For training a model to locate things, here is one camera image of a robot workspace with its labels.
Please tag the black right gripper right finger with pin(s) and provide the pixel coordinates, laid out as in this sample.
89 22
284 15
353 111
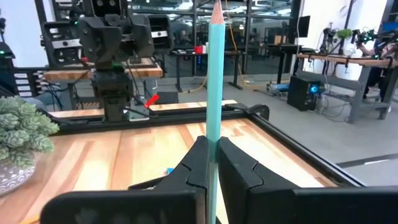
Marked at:
267 205

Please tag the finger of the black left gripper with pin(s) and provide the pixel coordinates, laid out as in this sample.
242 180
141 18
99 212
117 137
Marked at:
99 40
140 37

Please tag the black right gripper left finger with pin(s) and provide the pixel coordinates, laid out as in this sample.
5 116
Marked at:
168 205

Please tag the small blue binder clip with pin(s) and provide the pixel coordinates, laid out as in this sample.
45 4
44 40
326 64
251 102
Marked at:
169 170

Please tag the teal pencil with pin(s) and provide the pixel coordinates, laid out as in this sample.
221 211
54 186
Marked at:
215 77

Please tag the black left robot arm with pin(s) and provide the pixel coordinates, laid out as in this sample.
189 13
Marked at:
113 93

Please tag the wooden workbench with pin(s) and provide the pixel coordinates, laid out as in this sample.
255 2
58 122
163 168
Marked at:
146 72
342 60

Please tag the black standing desk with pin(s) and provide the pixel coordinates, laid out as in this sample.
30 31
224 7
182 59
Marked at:
186 53

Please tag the black box with white labels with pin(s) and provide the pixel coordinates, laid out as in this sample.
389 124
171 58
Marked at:
26 84

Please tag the red cup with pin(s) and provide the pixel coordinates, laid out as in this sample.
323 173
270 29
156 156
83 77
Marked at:
200 49

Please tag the small red lever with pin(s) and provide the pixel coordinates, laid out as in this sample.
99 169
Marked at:
151 101

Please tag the green succulent in patterned pot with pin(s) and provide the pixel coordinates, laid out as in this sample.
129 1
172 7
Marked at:
21 130

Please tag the black table clamp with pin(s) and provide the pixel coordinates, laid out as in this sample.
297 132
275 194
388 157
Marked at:
248 109

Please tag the black computer tower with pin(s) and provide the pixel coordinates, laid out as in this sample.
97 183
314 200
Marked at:
301 96

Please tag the black monitor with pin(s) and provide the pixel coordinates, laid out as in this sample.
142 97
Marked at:
303 26

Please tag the small green plant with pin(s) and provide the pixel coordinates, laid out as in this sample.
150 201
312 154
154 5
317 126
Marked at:
345 33

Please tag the person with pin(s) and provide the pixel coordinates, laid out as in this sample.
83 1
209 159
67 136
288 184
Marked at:
385 49

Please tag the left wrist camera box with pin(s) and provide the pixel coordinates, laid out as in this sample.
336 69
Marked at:
105 6

